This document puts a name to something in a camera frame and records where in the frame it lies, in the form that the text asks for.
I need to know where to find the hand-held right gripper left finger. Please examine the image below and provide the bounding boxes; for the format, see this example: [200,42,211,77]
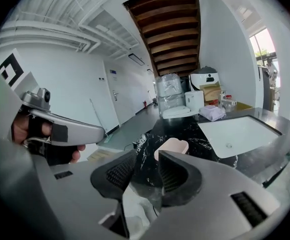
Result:
[33,149,138,240]

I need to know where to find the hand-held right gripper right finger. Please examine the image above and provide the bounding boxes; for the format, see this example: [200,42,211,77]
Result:
[144,150,281,240]

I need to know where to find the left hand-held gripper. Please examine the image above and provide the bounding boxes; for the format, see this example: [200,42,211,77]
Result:
[0,47,106,147]

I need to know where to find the pink object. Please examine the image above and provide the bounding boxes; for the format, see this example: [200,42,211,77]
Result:
[153,137,189,161]

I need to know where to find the person's left hand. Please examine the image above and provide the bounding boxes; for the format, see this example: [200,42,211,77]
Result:
[11,113,86,166]

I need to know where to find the flat cardboard sheet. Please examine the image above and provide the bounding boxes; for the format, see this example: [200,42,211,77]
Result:
[87,148,118,163]

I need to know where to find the white pole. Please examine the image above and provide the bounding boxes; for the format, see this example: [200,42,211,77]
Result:
[89,98,109,136]

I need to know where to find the white door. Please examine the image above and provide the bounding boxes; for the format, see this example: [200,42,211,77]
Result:
[103,63,122,126]

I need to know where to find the white rectangular sink basin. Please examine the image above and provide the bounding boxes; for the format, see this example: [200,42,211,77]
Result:
[197,115,283,159]

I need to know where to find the folded white towel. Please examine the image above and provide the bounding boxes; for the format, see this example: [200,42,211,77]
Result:
[198,104,227,122]

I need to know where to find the white toilet seat lid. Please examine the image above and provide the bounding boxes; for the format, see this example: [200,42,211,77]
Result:
[162,105,193,120]

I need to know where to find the white cylindrical bin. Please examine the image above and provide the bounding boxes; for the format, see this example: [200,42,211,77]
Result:
[184,90,206,113]

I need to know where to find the chrome faucet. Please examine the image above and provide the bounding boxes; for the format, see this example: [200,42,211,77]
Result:
[218,89,237,110]

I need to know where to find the black-framed ceiling light panel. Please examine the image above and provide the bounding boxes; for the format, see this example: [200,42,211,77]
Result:
[128,53,145,66]

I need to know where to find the wooden board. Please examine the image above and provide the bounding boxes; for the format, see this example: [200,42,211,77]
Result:
[199,82,224,107]

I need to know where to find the plastic-wrapped white appliance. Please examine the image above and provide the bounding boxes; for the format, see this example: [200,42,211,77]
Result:
[154,73,186,115]

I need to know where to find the white ceiling pipes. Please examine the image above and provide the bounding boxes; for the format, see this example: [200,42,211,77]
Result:
[0,0,141,60]

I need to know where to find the white and grey round appliance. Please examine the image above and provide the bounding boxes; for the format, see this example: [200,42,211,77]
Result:
[189,66,221,91]

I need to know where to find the wooden staircase underside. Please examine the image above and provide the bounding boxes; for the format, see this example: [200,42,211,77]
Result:
[123,0,202,78]

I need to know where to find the window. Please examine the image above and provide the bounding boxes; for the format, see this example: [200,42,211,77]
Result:
[249,27,280,67]

